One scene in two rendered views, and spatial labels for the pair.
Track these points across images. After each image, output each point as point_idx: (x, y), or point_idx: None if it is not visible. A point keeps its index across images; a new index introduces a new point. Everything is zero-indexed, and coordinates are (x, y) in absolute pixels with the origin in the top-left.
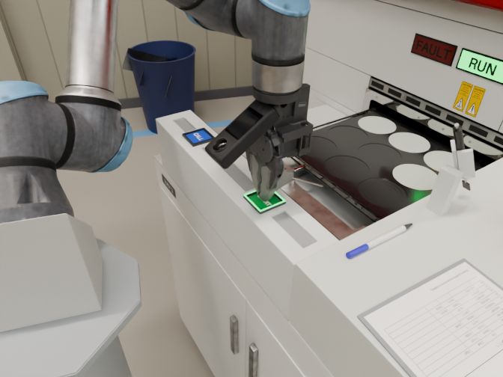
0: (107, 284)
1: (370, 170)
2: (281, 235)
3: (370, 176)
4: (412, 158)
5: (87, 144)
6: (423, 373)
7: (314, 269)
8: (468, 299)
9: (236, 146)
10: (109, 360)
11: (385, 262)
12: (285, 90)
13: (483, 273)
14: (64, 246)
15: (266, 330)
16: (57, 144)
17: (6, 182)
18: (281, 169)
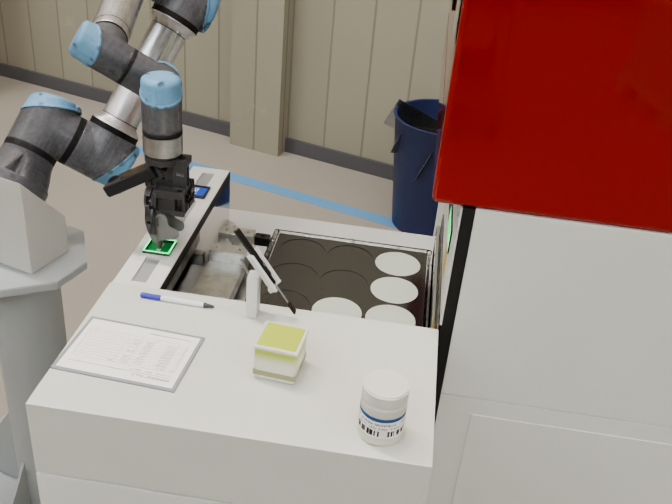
0: (52, 264)
1: (308, 287)
2: (132, 268)
3: (299, 290)
4: (364, 300)
5: (84, 155)
6: (74, 349)
7: (113, 290)
8: (160, 349)
9: (116, 183)
10: (35, 331)
11: (157, 311)
12: (151, 155)
13: (197, 348)
14: (16, 207)
15: None
16: (60, 145)
17: (9, 153)
18: (150, 217)
